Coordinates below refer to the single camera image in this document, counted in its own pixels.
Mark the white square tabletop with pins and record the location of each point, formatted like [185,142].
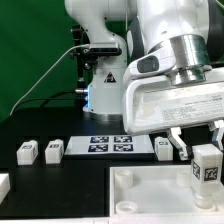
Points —
[158,195]

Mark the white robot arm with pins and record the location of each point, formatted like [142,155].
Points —
[164,28]

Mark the white obstacle fence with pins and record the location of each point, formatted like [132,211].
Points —
[4,186]

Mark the white marker plate with tags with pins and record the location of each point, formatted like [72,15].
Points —
[109,144]

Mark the black camera on stand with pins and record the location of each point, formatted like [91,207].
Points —
[87,55]

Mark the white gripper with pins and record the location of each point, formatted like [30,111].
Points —
[153,105]

